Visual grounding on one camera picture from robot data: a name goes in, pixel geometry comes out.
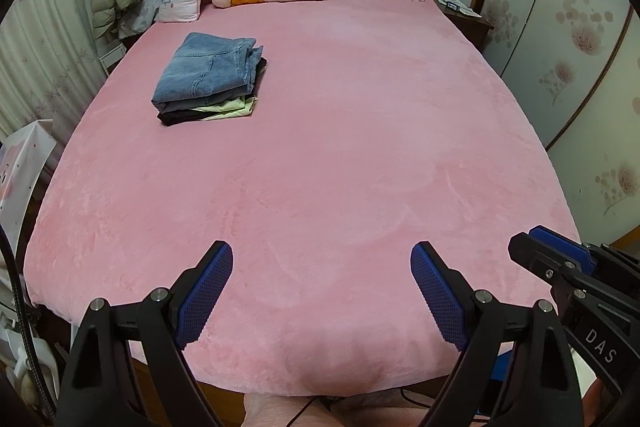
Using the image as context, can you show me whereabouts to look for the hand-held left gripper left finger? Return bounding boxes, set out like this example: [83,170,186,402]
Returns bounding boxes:
[54,240,234,427]

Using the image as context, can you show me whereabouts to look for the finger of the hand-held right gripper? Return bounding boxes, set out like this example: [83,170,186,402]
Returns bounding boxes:
[529,226,623,273]
[507,232,588,303]

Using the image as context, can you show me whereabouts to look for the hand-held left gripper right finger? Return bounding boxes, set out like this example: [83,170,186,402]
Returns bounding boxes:
[410,241,585,427]

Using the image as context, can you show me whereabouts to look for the blue denim jacket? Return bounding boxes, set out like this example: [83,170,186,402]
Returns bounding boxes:
[151,32,264,114]

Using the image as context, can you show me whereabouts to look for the person's legs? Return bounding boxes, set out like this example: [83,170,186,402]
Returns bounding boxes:
[243,389,451,427]

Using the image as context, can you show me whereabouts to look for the bed with pink sheet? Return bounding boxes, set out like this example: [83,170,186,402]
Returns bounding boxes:
[22,0,582,427]

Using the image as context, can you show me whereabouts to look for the dark folded garment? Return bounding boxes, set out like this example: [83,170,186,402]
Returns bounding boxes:
[157,56,268,126]

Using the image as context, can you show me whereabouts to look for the white plastic stool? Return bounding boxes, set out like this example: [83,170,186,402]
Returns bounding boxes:
[0,307,63,408]

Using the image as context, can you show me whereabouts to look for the floral wardrobe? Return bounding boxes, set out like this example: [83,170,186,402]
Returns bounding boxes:
[472,0,640,248]

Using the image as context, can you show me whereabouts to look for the white paper bag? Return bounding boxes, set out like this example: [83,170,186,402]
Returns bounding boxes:
[0,119,56,238]

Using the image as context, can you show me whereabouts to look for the wooden nightstand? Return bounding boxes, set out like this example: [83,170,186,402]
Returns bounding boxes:
[429,0,495,50]

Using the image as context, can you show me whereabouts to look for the white papers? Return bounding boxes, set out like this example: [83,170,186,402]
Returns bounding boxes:
[440,0,483,18]

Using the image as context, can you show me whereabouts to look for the white side table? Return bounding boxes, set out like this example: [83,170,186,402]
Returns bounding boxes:
[97,42,128,78]

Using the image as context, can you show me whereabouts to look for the pale plastic bag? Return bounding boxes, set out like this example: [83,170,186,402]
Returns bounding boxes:
[117,0,161,40]

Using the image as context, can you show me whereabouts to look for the white curtain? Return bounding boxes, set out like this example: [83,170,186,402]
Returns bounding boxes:
[0,0,108,148]

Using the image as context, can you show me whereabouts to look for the black hose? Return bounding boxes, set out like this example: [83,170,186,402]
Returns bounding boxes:
[0,227,53,410]

